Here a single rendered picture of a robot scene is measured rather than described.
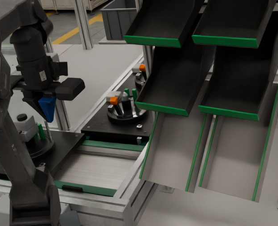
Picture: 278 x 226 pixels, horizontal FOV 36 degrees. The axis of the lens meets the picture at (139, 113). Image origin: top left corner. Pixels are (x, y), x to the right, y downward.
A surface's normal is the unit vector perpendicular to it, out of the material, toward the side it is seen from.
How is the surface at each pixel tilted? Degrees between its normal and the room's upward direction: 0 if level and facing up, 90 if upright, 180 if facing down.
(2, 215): 90
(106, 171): 0
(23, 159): 90
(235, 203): 0
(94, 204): 0
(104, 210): 90
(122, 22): 90
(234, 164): 45
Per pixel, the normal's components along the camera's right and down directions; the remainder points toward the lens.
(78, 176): -0.14, -0.86
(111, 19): -0.37, 0.50
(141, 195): 0.92, 0.07
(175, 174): -0.48, -0.27
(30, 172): 0.99, -0.10
